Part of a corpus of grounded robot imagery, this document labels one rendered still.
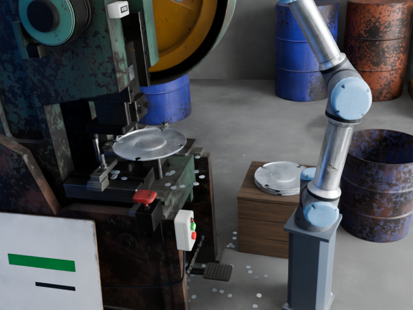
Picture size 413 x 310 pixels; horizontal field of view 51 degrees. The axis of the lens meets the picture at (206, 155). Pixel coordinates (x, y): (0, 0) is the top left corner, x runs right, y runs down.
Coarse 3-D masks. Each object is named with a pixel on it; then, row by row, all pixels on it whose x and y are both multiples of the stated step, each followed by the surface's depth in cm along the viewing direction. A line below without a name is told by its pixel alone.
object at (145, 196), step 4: (136, 192) 143; (140, 192) 143; (144, 192) 143; (148, 192) 143; (152, 192) 142; (136, 196) 141; (140, 196) 141; (144, 196) 140; (148, 196) 140; (152, 196) 140; (136, 200) 140; (140, 200) 139; (144, 200) 139; (148, 200) 139; (152, 200) 140; (144, 204) 143
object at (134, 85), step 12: (132, 48) 161; (132, 60) 161; (132, 72) 162; (132, 84) 162; (144, 96) 167; (96, 108) 161; (108, 108) 160; (120, 108) 159; (132, 108) 160; (144, 108) 167; (108, 120) 162; (120, 120) 161; (132, 120) 163
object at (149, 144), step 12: (132, 132) 182; (144, 132) 182; (156, 132) 181; (168, 132) 180; (180, 132) 178; (120, 144) 173; (132, 144) 172; (144, 144) 170; (156, 144) 169; (168, 144) 170; (180, 144) 169; (120, 156) 162; (132, 156) 162; (144, 156) 162; (156, 156) 161
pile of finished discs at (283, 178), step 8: (264, 168) 232; (272, 168) 230; (280, 168) 229; (288, 168) 229; (296, 168) 228; (304, 168) 227; (256, 176) 223; (264, 176) 223; (272, 176) 221; (280, 176) 220; (288, 176) 220; (296, 176) 221; (256, 184) 219; (264, 184) 216; (272, 184) 215; (280, 184) 215; (288, 184) 214; (296, 184) 214; (272, 192) 211; (280, 192) 210; (288, 192) 209; (296, 192) 210
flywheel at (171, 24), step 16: (160, 0) 181; (192, 0) 178; (208, 0) 173; (160, 16) 184; (176, 16) 183; (192, 16) 181; (208, 16) 176; (160, 32) 188; (176, 32) 186; (192, 32) 181; (208, 32) 180; (160, 48) 191; (176, 48) 186; (192, 48) 184; (160, 64) 191; (176, 64) 189
